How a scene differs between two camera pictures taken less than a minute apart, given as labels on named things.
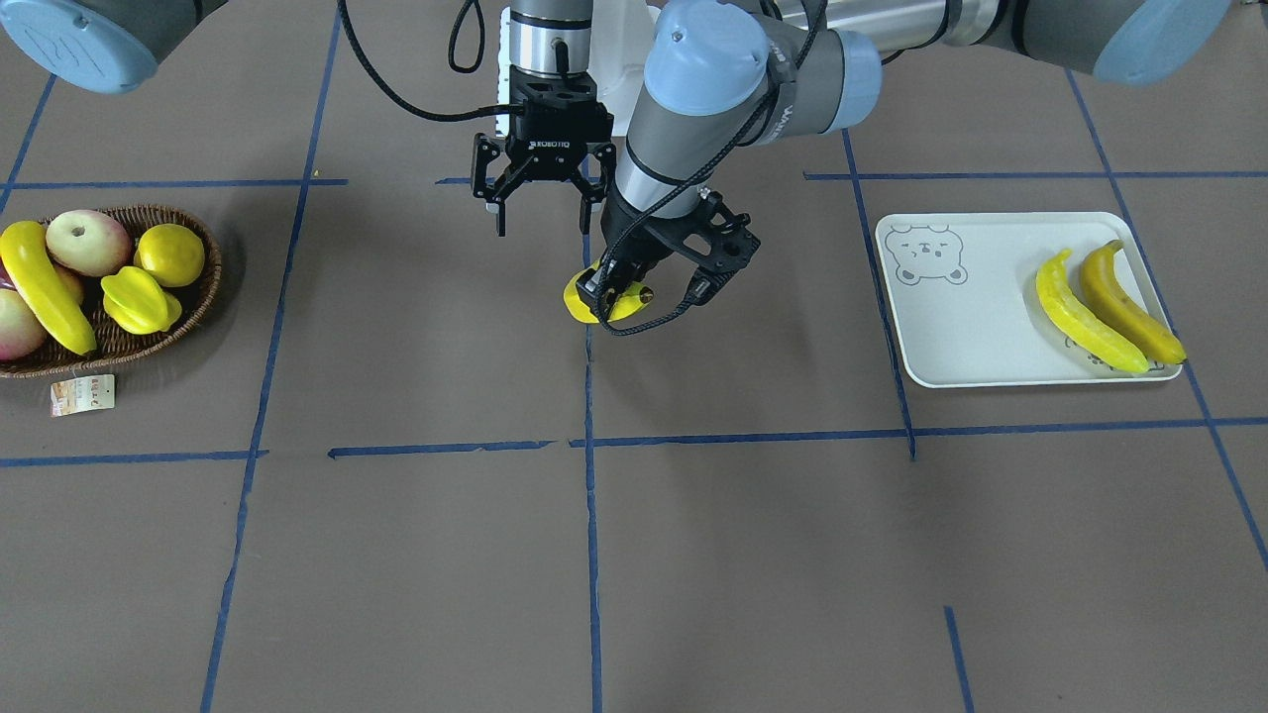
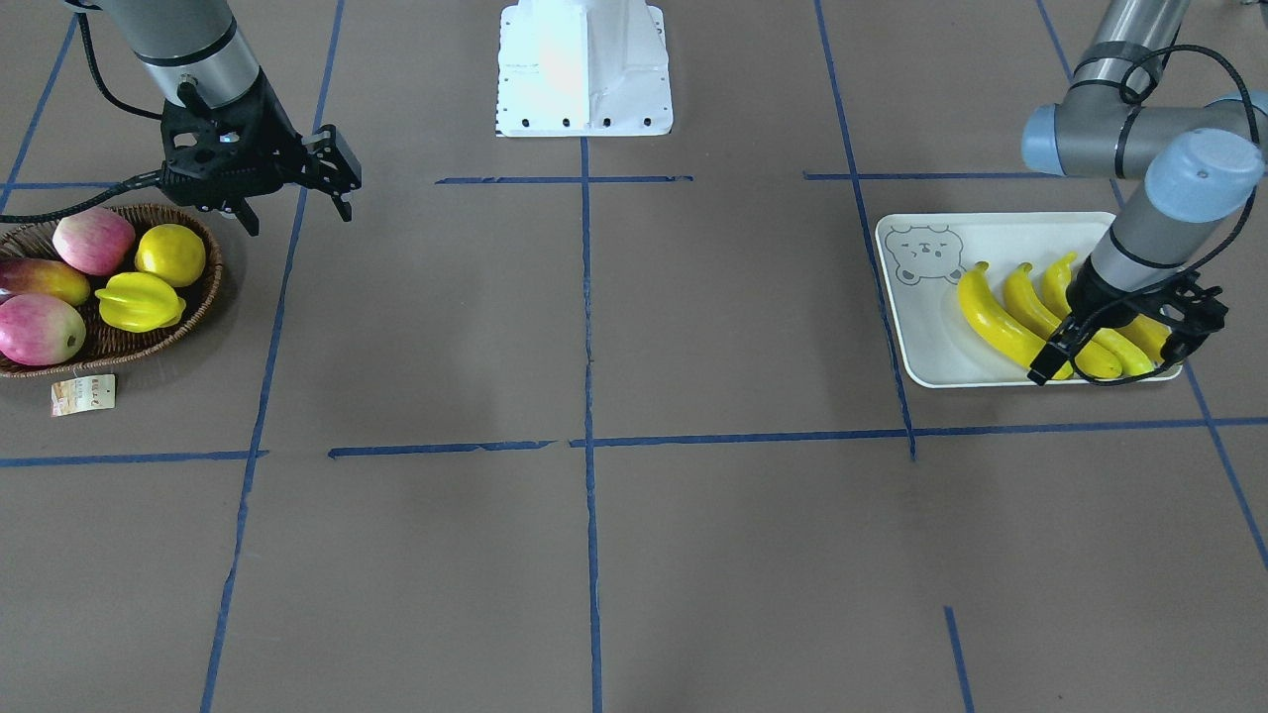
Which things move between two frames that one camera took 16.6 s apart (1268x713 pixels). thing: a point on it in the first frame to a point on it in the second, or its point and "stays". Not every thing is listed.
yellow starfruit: [136, 303] stays
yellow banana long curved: [634, 298] to [1027, 301]
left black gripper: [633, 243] to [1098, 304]
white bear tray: [966, 306] stays
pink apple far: [88, 242] stays
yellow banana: [25, 250] to [1000, 323]
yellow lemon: [173, 254] stays
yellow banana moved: [1104, 338] stays
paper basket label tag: [82, 395] stays
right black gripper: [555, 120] to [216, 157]
